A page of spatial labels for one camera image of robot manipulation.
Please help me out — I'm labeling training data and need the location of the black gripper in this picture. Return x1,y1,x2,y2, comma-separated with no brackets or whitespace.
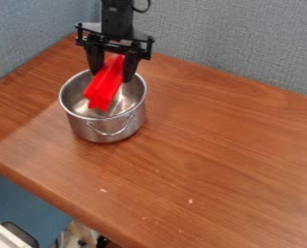
74,0,153,82

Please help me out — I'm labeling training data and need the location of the red cross-shaped block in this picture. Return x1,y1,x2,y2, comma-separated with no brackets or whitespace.
82,55,124,111

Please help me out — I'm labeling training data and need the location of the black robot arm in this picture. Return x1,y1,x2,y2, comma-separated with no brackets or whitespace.
74,0,153,82

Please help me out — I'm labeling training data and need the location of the metal pot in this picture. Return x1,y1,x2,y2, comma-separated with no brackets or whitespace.
58,70,148,143

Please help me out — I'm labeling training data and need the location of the white striped object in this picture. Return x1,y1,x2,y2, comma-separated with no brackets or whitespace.
0,222,38,248

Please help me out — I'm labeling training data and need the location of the wooden table leg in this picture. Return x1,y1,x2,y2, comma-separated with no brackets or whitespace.
57,220,98,248

